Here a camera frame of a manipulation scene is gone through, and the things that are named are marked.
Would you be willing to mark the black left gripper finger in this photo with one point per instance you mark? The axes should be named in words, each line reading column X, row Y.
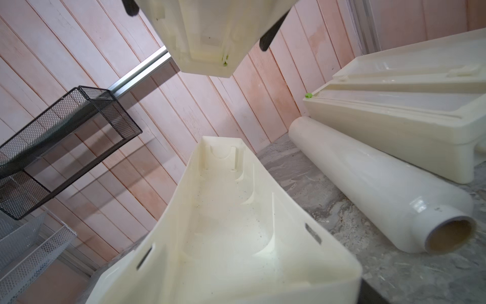
column 368, row 295

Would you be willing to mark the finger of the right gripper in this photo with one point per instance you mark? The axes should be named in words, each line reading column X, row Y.
column 266, row 39
column 131, row 7

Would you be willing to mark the plastic wrap roll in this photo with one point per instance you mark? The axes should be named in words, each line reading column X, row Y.
column 415, row 210

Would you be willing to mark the cream dispenser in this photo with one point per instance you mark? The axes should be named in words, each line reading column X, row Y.
column 423, row 103
column 230, row 233

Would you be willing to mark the black wire mesh basket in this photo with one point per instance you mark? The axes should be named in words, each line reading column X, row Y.
column 21, row 192

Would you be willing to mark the white wire mesh shelf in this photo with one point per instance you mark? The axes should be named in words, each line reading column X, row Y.
column 28, row 249

